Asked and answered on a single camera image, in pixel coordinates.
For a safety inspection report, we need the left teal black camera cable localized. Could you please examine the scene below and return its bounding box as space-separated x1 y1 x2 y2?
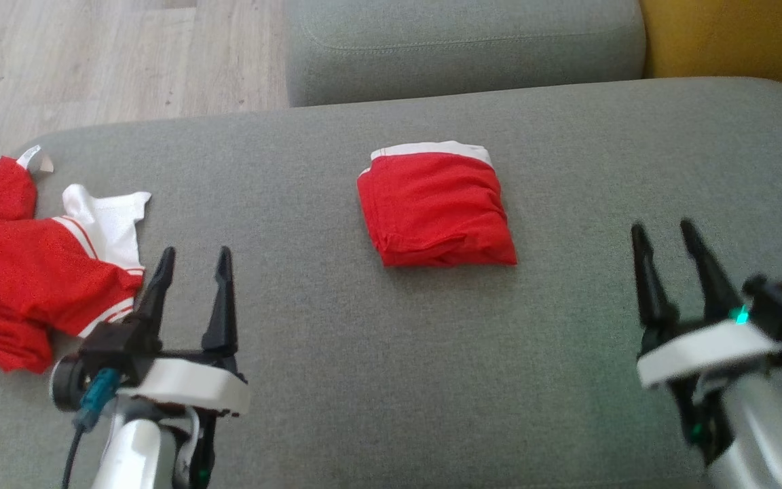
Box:
62 370 122 489

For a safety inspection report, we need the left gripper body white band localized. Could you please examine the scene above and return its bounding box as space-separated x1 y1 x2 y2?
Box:
80 319 250 416

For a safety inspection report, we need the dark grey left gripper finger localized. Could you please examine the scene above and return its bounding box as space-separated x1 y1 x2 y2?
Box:
201 246 239 358
133 246 176 333

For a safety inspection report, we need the folded red white garment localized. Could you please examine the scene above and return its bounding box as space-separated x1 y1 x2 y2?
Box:
356 141 519 268

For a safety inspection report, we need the red white basketball jersey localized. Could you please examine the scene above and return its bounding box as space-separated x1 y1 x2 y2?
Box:
0 145 153 374

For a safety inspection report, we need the large grey sofa chaise cushion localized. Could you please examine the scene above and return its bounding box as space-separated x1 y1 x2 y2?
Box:
0 76 782 489

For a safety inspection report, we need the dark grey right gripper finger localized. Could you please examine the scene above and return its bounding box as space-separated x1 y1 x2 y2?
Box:
679 218 743 325
631 223 680 335

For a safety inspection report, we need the grey sofa seat cushion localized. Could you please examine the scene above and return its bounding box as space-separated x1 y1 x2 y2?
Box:
282 0 648 108

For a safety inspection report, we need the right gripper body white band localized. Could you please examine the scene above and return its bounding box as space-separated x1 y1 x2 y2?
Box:
637 319 782 389

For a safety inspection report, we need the wide yellow sofa back cushion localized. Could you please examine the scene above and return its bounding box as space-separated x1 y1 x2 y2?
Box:
639 0 782 108

